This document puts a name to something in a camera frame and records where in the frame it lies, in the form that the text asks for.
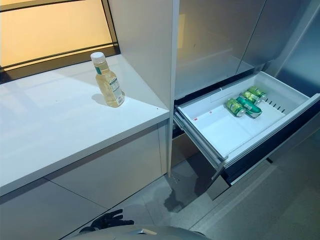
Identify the stainless steel fridge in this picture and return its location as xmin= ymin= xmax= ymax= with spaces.
xmin=170 ymin=0 xmax=320 ymax=201

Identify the light green drink can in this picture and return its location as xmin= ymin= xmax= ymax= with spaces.
xmin=240 ymin=91 xmax=262 ymax=105
xmin=226 ymin=98 xmax=246 ymax=118
xmin=247 ymin=86 xmax=268 ymax=100

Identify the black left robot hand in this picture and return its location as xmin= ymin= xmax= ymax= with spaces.
xmin=80 ymin=209 xmax=135 ymax=234

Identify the white counter cabinet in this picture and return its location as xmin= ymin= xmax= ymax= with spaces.
xmin=0 ymin=54 xmax=172 ymax=226

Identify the black framed window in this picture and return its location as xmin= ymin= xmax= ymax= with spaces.
xmin=0 ymin=0 xmax=121 ymax=85

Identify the open white fridge drawer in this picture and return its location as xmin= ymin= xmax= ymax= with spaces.
xmin=173 ymin=70 xmax=320 ymax=186

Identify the yellow drink bottle white cap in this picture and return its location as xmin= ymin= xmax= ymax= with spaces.
xmin=90 ymin=52 xmax=125 ymax=109

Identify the silver robot torso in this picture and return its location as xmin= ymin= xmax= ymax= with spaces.
xmin=65 ymin=224 xmax=208 ymax=240

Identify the dark green drink can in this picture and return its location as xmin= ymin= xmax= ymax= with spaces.
xmin=236 ymin=96 xmax=263 ymax=120

